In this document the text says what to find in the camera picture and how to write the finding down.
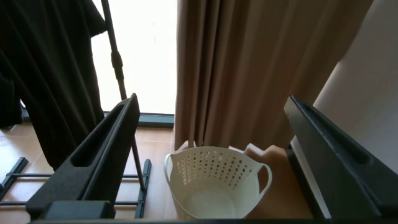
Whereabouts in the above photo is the black mesh garment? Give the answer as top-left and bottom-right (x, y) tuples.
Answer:
(0, 0), (108, 172)

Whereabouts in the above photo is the white laundry basket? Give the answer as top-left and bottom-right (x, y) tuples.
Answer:
(163, 146), (274, 220)

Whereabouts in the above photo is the window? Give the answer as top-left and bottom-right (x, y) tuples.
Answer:
(18, 0), (178, 129)

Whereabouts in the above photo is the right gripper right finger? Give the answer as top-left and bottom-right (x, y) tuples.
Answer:
(283, 95), (398, 222)

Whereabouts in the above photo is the black clothes rack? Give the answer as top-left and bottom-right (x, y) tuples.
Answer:
(0, 0), (152, 219)

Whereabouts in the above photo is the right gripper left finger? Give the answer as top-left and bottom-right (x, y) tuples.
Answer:
(25, 92), (141, 220)

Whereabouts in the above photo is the brown curtain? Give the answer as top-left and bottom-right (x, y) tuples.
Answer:
(173, 0), (375, 152)

